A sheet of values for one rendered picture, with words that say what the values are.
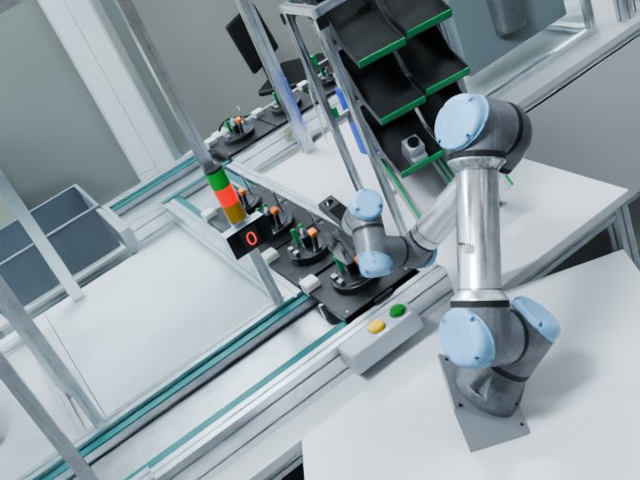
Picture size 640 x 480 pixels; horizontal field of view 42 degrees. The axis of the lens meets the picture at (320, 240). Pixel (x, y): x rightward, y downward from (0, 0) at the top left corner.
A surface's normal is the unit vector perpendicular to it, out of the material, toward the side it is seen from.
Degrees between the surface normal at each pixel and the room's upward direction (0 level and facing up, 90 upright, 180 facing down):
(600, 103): 90
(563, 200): 0
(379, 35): 25
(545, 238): 0
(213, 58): 90
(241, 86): 90
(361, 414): 0
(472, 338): 59
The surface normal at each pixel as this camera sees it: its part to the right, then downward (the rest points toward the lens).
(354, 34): -0.18, -0.56
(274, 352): -0.37, -0.79
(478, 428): 0.06, 0.51
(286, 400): 0.49, 0.29
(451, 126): -0.76, -0.17
